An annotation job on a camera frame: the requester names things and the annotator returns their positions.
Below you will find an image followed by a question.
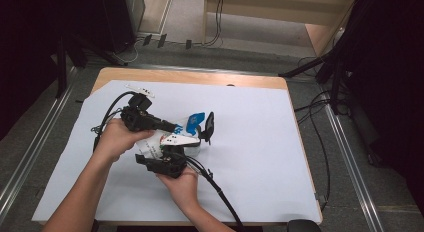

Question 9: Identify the left hand-held gripper black cable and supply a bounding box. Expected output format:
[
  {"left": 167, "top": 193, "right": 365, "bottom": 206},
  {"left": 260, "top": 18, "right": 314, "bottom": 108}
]
[{"left": 90, "top": 90, "right": 138, "bottom": 152}]

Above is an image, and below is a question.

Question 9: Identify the black hanging cable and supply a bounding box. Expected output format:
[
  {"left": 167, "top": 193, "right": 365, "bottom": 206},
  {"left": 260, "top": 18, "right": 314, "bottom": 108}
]
[{"left": 204, "top": 0, "right": 225, "bottom": 46}]

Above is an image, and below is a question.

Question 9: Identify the black metal stand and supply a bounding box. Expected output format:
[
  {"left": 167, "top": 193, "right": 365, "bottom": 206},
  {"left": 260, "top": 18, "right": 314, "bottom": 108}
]
[{"left": 54, "top": 31, "right": 129, "bottom": 100}]

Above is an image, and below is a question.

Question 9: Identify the right hand-held gripper black cable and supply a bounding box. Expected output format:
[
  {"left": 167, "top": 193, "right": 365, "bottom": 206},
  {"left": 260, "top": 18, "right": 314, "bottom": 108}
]
[{"left": 181, "top": 154, "right": 247, "bottom": 232}]

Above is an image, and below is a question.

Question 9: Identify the black floor cable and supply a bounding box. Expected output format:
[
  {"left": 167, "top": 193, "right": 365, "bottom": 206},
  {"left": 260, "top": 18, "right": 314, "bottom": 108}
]
[{"left": 293, "top": 90, "right": 333, "bottom": 211}]

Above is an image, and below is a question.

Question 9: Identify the white floor cable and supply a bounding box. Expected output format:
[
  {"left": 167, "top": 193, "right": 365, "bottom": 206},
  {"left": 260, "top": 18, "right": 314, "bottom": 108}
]
[{"left": 111, "top": 38, "right": 139, "bottom": 65}]

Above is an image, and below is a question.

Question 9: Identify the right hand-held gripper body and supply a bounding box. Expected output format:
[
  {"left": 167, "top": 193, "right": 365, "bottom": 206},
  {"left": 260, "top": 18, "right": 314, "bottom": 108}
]
[{"left": 148, "top": 135, "right": 201, "bottom": 179}]

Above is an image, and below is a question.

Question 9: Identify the hand-held gripper black cable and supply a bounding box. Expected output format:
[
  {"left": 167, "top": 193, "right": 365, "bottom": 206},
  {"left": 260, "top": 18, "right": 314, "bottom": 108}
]
[
  {"left": 90, "top": 90, "right": 138, "bottom": 152},
  {"left": 181, "top": 154, "right": 247, "bottom": 232}
]

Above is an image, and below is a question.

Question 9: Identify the blue white milk pouch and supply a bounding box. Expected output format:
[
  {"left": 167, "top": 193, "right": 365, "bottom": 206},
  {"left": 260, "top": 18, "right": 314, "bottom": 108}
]
[{"left": 135, "top": 111, "right": 206, "bottom": 160}]

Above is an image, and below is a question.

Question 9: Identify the white table mat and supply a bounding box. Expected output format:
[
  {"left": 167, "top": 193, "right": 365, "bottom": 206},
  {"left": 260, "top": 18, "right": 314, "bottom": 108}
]
[{"left": 32, "top": 79, "right": 323, "bottom": 224}]

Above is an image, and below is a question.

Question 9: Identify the wooden shelf unit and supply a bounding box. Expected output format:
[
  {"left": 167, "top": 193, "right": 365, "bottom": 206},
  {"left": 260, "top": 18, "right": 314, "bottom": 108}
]
[{"left": 203, "top": 0, "right": 358, "bottom": 58}]

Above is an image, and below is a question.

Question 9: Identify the black tripod stand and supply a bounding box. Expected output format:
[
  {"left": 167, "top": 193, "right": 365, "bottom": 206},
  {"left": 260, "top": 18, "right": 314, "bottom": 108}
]
[{"left": 278, "top": 25, "right": 354, "bottom": 116}]

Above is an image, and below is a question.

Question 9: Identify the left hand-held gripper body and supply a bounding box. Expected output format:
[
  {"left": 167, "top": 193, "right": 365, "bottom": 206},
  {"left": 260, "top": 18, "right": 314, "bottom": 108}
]
[{"left": 119, "top": 83, "right": 158, "bottom": 133}]

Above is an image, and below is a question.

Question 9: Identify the black curtain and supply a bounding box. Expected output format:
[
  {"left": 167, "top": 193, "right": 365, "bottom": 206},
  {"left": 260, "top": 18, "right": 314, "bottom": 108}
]
[
  {"left": 0, "top": 0, "right": 134, "bottom": 140},
  {"left": 346, "top": 0, "right": 424, "bottom": 216}
]

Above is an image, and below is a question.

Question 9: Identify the person's right hand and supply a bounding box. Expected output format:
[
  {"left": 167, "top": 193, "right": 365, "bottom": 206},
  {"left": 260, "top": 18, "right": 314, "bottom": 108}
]
[{"left": 155, "top": 166, "right": 201, "bottom": 211}]

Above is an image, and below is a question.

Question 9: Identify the person's left hand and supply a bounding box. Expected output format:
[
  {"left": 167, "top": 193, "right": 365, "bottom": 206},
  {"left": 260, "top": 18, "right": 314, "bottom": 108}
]
[{"left": 94, "top": 117, "right": 156, "bottom": 163}]

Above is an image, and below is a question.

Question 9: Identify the metal floor rail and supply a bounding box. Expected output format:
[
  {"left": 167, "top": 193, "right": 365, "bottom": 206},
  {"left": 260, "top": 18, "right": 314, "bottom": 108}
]
[
  {"left": 321, "top": 100, "right": 386, "bottom": 232},
  {"left": 0, "top": 66, "right": 79, "bottom": 223}
]

